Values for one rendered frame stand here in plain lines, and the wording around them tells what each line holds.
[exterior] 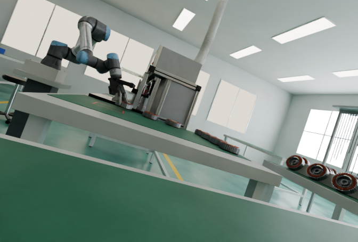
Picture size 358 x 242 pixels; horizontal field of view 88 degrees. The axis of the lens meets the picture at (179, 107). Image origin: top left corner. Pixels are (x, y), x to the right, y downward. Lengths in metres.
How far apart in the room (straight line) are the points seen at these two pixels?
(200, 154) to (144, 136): 0.22
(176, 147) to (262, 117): 7.69
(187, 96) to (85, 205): 1.34
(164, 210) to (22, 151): 0.17
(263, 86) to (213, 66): 2.34
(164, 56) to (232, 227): 1.42
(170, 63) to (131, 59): 4.91
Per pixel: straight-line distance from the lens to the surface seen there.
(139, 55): 6.47
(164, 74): 1.42
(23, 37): 7.12
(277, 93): 8.70
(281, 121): 8.96
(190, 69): 1.60
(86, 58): 1.32
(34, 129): 0.73
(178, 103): 1.46
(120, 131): 0.64
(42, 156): 0.26
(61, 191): 0.20
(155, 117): 1.24
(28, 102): 0.69
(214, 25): 3.38
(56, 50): 1.90
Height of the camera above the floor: 0.85
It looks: 2 degrees up
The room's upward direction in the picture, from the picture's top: 20 degrees clockwise
